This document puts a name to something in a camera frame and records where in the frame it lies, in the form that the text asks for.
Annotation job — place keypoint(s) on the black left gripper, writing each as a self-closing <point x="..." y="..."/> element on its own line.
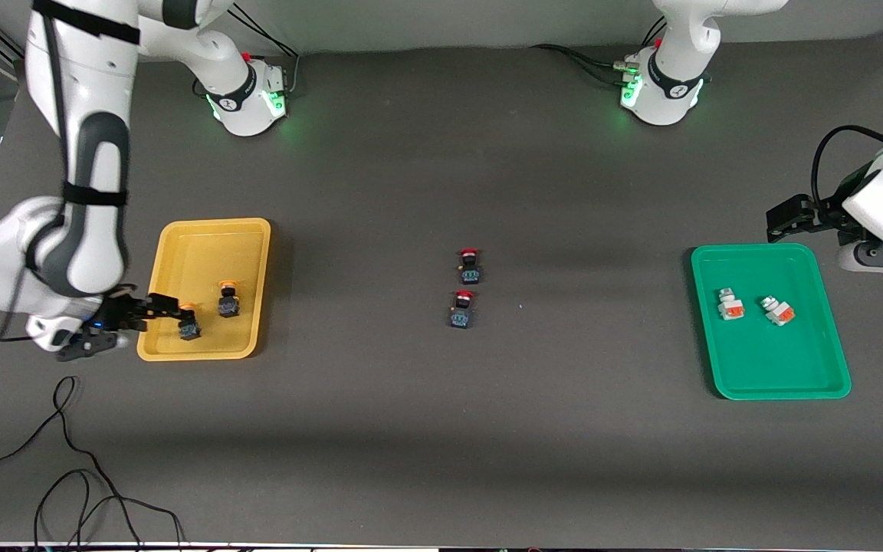
<point x="826" y="212"/>

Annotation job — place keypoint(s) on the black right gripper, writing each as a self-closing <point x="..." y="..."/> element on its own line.
<point x="118" y="313"/>

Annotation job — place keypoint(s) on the yellow push button switch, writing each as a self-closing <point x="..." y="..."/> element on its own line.
<point x="190" y="330"/>
<point x="228" y="307"/>

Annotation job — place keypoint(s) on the white orange button switch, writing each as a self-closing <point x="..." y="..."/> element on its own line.
<point x="731" y="308"/>
<point x="779" y="312"/>

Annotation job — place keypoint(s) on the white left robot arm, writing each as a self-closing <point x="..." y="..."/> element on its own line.
<point x="671" y="84"/>

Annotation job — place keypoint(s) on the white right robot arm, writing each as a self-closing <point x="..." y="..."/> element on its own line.
<point x="96" y="207"/>

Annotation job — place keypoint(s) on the yellow plastic tray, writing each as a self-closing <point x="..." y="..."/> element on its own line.
<point x="204" y="249"/>

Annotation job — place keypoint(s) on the green plastic tray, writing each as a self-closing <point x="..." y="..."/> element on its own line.
<point x="779" y="360"/>

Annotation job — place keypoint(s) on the dark grey table mat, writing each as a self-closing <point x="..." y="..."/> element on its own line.
<point x="441" y="445"/>

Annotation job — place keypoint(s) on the red push button switch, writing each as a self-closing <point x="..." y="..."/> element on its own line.
<point x="461" y="318"/>
<point x="471" y="274"/>

